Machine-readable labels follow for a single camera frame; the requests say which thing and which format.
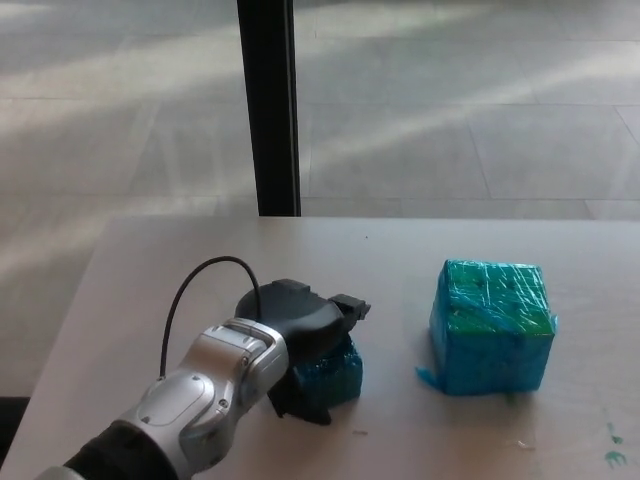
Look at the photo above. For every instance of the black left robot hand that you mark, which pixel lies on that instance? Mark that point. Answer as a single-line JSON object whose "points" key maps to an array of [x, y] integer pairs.
{"points": [[300, 320]]}

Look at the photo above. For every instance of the small blue taped cube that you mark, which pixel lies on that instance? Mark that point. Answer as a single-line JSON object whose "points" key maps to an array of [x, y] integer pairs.
{"points": [[332, 377]]}

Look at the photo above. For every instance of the big blue green taped cube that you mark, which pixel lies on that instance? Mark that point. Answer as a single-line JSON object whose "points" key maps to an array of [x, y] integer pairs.
{"points": [[487, 345]]}

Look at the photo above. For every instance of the black vertical window post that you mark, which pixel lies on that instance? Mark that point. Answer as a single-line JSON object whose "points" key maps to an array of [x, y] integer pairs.
{"points": [[272, 110]]}

